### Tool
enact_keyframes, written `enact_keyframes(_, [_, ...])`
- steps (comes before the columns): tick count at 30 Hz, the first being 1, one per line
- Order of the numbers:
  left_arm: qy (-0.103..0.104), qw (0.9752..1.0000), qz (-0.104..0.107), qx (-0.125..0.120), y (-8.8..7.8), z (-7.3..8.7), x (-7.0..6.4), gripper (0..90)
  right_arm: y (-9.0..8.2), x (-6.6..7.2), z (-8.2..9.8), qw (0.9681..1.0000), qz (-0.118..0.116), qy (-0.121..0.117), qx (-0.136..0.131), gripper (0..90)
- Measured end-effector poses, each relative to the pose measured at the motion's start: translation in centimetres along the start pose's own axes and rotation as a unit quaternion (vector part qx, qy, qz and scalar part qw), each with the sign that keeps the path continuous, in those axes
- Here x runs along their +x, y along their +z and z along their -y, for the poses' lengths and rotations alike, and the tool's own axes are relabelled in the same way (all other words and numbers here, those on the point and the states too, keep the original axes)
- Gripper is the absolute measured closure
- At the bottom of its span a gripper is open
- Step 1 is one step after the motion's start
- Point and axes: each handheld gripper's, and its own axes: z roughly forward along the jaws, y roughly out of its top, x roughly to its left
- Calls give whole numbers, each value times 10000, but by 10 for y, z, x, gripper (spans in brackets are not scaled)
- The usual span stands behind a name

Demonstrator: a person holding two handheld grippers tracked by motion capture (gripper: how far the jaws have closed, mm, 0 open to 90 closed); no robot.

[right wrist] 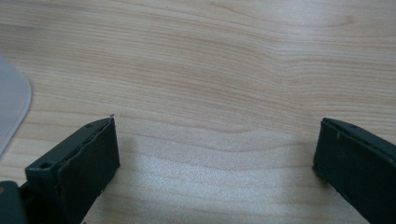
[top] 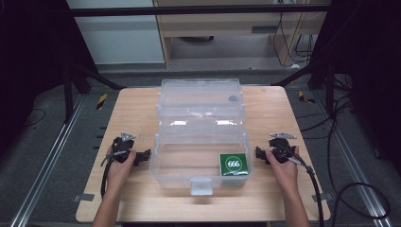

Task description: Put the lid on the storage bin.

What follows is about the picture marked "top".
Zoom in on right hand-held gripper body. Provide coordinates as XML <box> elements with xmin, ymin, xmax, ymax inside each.
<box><xmin>268</xmin><ymin>131</ymin><xmax>298</xmax><ymax>165</ymax></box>

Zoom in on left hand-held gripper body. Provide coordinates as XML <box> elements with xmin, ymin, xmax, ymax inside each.
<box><xmin>111</xmin><ymin>131</ymin><xmax>137</xmax><ymax>164</ymax></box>

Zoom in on green square packet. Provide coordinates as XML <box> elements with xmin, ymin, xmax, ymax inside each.
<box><xmin>218</xmin><ymin>152</ymin><xmax>251</xmax><ymax>177</ymax></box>

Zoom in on clear plastic storage box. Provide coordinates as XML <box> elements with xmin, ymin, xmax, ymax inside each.
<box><xmin>148</xmin><ymin>78</ymin><xmax>255</xmax><ymax>197</ymax></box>

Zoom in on person's left hand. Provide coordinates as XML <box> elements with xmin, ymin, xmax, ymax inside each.
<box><xmin>104</xmin><ymin>147</ymin><xmax>137</xmax><ymax>198</ymax></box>

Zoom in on person's right hand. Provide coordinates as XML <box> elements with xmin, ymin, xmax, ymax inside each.
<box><xmin>265</xmin><ymin>146</ymin><xmax>300</xmax><ymax>194</ymax></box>

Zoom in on yellow black striped tape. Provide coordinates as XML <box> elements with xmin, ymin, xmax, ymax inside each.
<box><xmin>96</xmin><ymin>93</ymin><xmax>109</xmax><ymax>111</ymax></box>
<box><xmin>298</xmin><ymin>90</ymin><xmax>316</xmax><ymax>105</ymax></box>

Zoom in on black metal stand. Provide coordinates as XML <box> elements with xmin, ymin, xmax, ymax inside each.
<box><xmin>61</xmin><ymin>62</ymin><xmax>127</xmax><ymax>125</ymax></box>
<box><xmin>270</xmin><ymin>60</ymin><xmax>337</xmax><ymax>118</ymax></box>

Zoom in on white cabinet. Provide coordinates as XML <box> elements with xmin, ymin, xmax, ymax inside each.
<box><xmin>65</xmin><ymin>0</ymin><xmax>166</xmax><ymax>65</ymax></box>

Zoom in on light wooden desk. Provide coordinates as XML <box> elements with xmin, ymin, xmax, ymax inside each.
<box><xmin>152</xmin><ymin>0</ymin><xmax>327</xmax><ymax>68</ymax></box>

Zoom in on black horizontal bar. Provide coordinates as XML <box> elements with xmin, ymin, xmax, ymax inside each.
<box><xmin>69</xmin><ymin>4</ymin><xmax>331</xmax><ymax>18</ymax></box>

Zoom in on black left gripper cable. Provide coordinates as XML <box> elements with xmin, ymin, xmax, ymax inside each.
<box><xmin>99</xmin><ymin>149</ymin><xmax>129</xmax><ymax>201</ymax></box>

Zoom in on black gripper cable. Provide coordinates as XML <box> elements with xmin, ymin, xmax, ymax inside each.
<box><xmin>277</xmin><ymin>143</ymin><xmax>326</xmax><ymax>227</ymax></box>
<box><xmin>99</xmin><ymin>149</ymin><xmax>129</xmax><ymax>201</ymax></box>

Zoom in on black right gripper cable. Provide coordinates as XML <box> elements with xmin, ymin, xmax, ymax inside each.
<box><xmin>277</xmin><ymin>143</ymin><xmax>326</xmax><ymax>227</ymax></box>

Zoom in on grey metal table bracket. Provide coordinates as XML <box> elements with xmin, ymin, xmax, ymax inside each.
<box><xmin>311</xmin><ymin>192</ymin><xmax>335</xmax><ymax>203</ymax></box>
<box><xmin>73</xmin><ymin>193</ymin><xmax>96</xmax><ymax>203</ymax></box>

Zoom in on aluminium floor rail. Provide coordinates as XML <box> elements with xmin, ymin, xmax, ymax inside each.
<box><xmin>311</xmin><ymin>91</ymin><xmax>395</xmax><ymax>227</ymax></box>
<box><xmin>9</xmin><ymin>94</ymin><xmax>87</xmax><ymax>227</ymax></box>

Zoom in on black floor cable loop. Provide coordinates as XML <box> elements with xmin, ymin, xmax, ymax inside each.
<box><xmin>326</xmin><ymin>91</ymin><xmax>392</xmax><ymax>227</ymax></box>

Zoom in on cables under wooden desk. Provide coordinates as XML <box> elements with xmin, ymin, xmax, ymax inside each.
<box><xmin>271</xmin><ymin>0</ymin><xmax>320</xmax><ymax>68</ymax></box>

